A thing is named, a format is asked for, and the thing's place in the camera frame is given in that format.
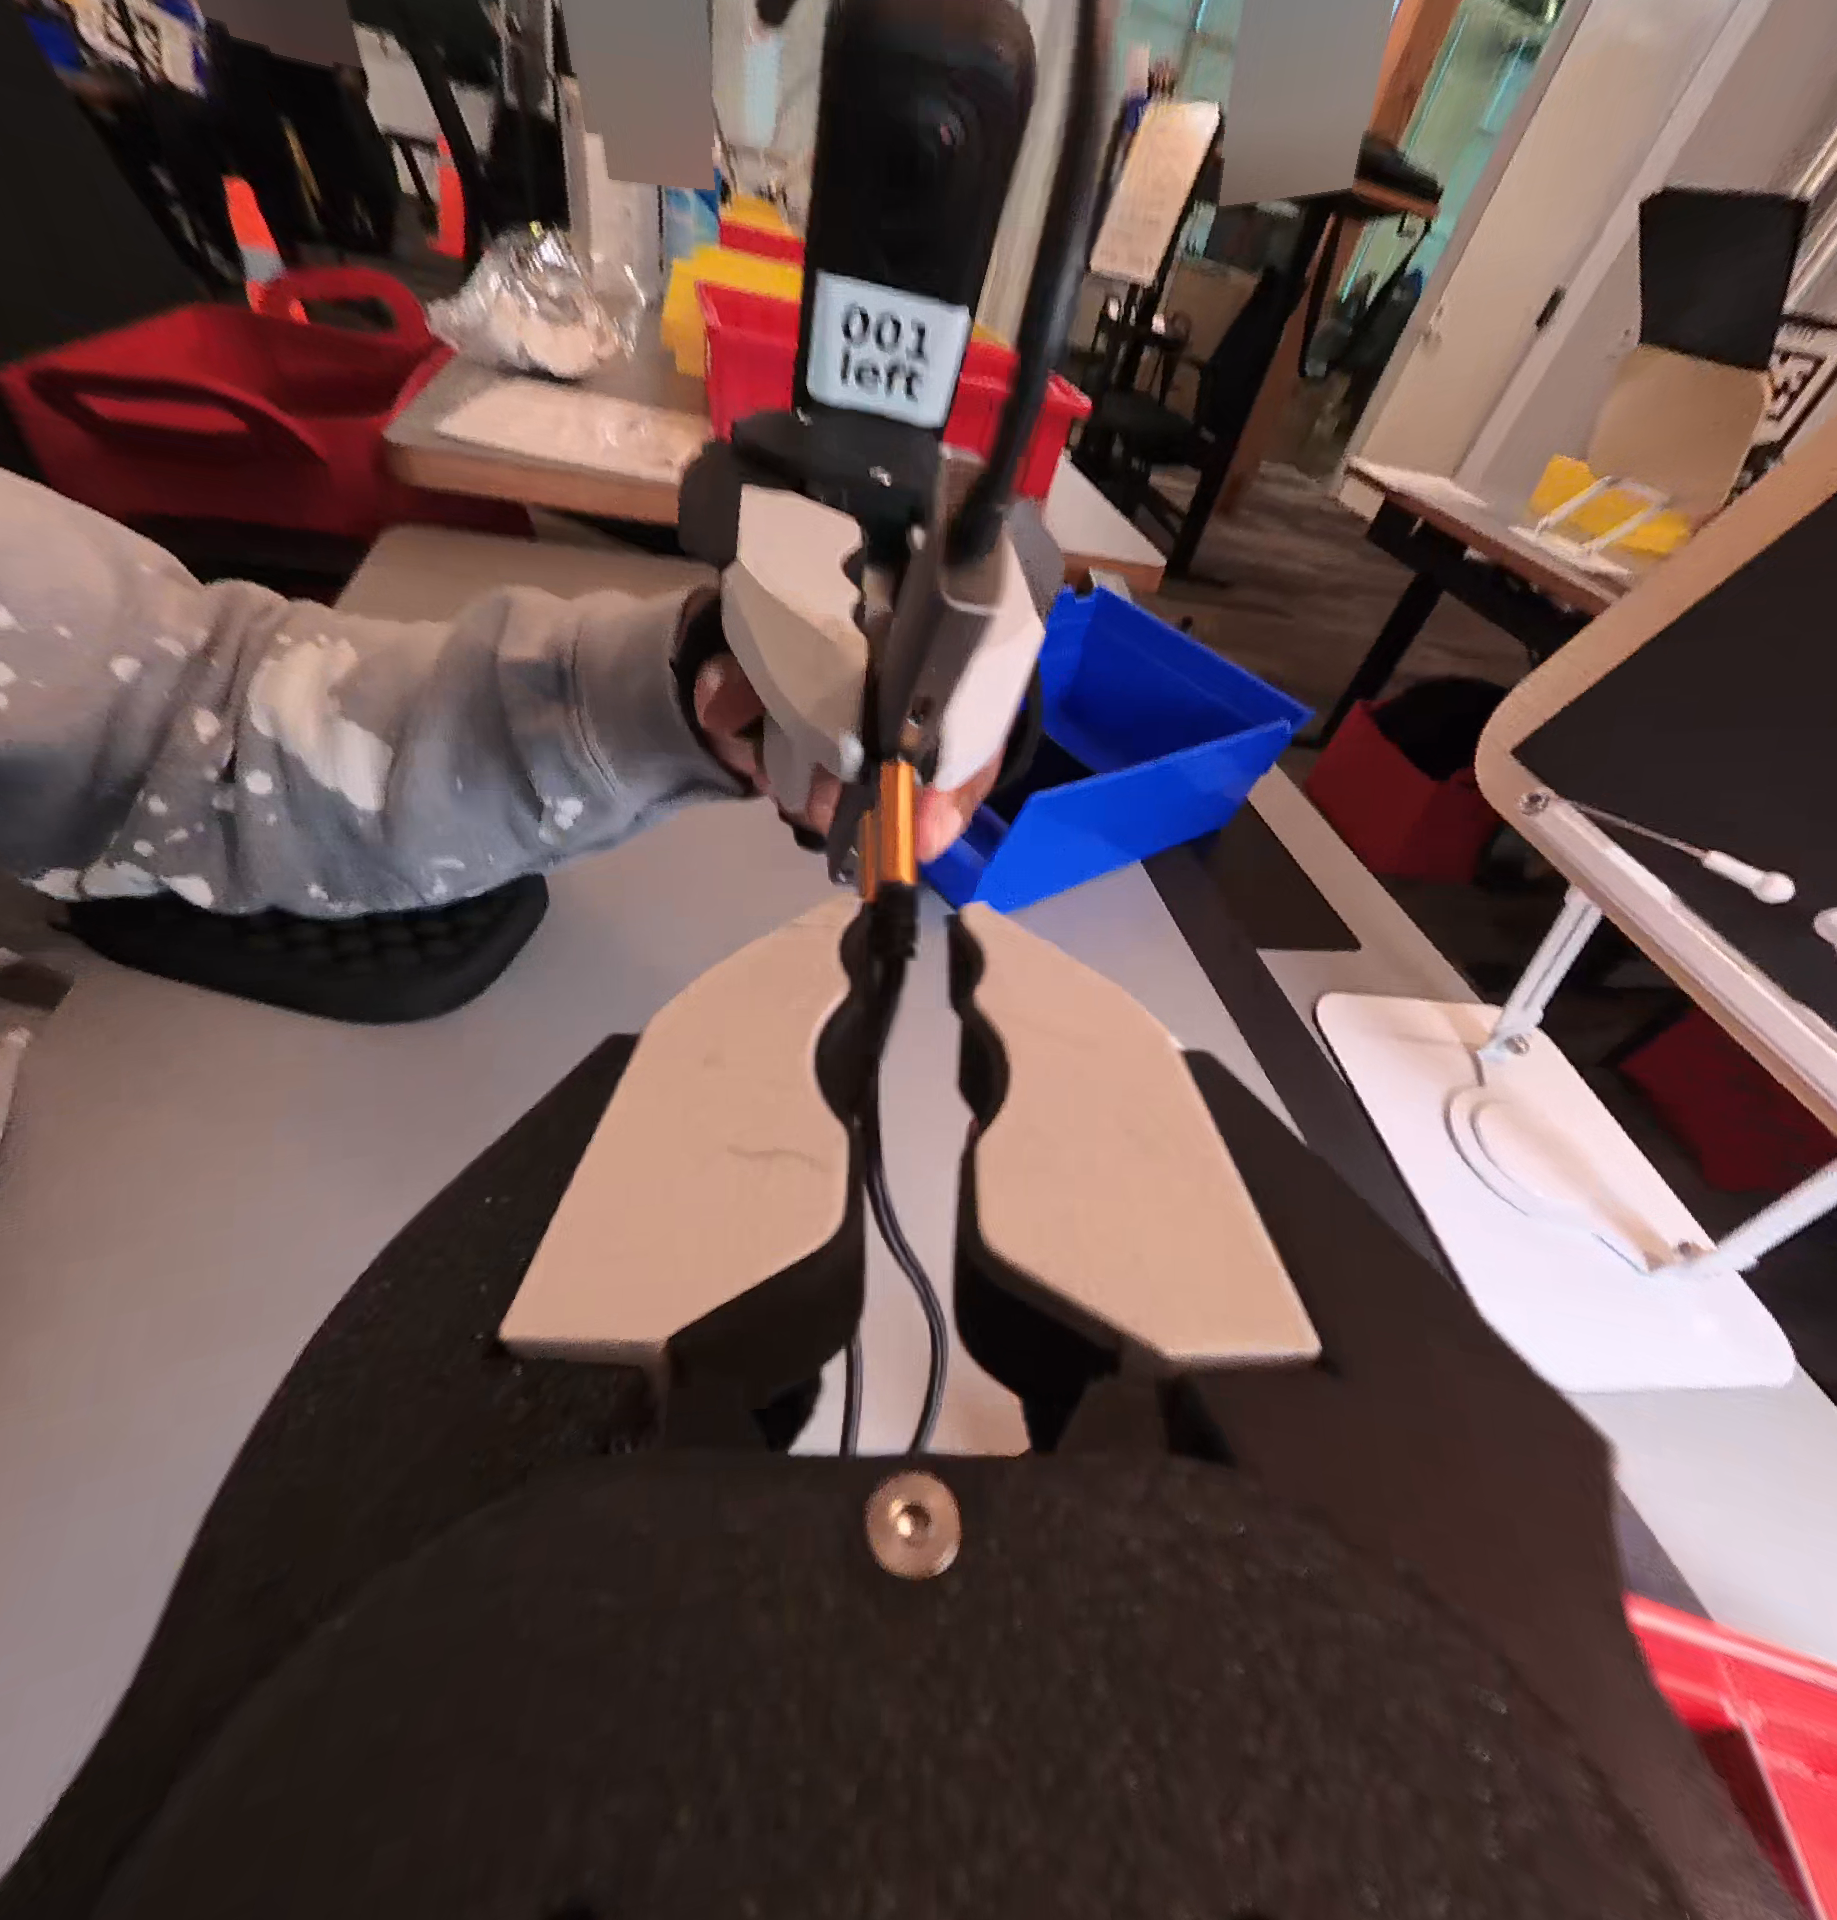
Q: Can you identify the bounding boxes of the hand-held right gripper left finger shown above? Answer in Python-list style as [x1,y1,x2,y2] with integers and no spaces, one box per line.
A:
[497,899,875,1401]

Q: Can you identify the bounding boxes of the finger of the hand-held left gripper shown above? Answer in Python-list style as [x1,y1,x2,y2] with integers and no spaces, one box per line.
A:
[922,509,1058,798]
[720,488,875,809]

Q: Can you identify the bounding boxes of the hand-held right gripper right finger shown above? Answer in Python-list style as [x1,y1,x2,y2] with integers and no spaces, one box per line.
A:
[947,899,1324,1406]

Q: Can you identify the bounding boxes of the blue plastic bin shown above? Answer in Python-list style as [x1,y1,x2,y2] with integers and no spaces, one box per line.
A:
[919,584,1314,917]

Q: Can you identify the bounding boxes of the thick black hub cable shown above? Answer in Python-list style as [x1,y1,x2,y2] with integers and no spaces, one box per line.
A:
[941,0,1122,572]

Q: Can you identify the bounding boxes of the black cable with orange plugs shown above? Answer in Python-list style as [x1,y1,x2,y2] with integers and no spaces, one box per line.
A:
[835,751,949,1459]

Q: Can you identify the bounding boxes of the red plastic bin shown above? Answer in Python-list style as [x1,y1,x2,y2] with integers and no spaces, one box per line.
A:
[1621,1592,1837,1920]

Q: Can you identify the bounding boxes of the person's left forearm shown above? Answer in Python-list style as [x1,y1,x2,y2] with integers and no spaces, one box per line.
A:
[0,448,750,917]

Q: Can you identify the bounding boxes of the person's left hand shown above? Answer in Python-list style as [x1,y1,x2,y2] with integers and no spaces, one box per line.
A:
[692,647,1004,855]

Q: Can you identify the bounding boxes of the black bin divider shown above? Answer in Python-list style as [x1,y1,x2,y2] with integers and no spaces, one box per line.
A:
[992,731,1119,819]

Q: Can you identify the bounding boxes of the wood-edged table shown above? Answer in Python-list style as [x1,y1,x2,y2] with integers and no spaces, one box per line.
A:
[384,351,1172,595]

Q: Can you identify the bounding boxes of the yellow storage bin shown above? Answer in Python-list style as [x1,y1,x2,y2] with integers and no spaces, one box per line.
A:
[659,189,808,376]

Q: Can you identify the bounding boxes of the white paper easel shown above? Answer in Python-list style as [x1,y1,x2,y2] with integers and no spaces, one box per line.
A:
[1088,94,1224,289]

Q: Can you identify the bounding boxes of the red ribbed storage bin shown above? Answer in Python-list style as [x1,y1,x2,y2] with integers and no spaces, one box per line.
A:
[700,277,1098,494]

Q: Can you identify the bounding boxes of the black office chair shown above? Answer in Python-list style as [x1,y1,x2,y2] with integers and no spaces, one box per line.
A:
[1076,268,1294,509]

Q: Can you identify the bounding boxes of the crumpled foil wrap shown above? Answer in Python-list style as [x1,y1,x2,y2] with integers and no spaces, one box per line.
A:
[426,223,638,376]

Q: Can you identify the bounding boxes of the white board stand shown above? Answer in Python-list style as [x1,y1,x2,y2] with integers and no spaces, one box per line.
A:
[1314,798,1837,1401]

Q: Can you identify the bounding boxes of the black padded wrist rest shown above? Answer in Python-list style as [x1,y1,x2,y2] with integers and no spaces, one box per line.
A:
[66,871,554,1025]

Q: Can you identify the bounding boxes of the black-legged side table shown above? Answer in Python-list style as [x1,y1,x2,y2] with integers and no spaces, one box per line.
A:
[1344,460,1630,731]

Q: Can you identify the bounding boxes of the red zigzag bag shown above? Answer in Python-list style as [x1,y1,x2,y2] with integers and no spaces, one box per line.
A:
[1615,1001,1837,1191]

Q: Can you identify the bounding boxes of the small yellow bin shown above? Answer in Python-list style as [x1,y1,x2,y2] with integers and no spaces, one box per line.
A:
[1524,455,1687,565]

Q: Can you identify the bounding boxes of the small wooden board stand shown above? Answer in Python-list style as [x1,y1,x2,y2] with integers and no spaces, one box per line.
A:
[1583,183,1812,488]

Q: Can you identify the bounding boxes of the black and white marker poster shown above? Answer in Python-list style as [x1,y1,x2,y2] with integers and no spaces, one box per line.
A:
[1762,309,1837,448]

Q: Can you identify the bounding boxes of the red tote with handles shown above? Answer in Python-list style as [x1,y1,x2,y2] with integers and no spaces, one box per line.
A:
[0,268,460,525]

